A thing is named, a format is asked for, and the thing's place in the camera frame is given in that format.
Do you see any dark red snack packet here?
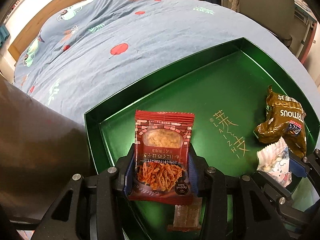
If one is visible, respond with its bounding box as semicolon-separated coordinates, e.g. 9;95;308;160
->
129;110;195;205

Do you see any grey office chair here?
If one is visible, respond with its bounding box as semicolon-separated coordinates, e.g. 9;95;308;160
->
239;0;295;47

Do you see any blue patterned bedspread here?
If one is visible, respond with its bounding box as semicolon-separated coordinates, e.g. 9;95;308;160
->
14;0;319;124

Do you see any teal curtain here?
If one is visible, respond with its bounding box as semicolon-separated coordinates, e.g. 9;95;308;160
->
0;24;10;47

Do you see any white pink striped packet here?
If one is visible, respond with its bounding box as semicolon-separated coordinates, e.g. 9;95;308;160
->
257;137;292;187

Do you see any green tray box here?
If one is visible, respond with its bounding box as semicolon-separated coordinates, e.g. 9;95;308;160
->
84;37;320;240

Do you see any brown snack bag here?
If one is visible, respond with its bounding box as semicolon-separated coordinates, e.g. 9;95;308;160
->
254;85;307;159

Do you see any white desk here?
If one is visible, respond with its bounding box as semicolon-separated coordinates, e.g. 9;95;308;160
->
291;0;318;64

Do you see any wooden headboard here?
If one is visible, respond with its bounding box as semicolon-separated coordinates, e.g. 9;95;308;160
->
5;0;83;62

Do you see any small brown biscuit packet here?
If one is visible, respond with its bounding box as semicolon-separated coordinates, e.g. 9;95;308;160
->
167;197;202;232

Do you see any dark brown cylinder container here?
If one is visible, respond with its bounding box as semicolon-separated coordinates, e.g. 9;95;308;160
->
0;77;91;223

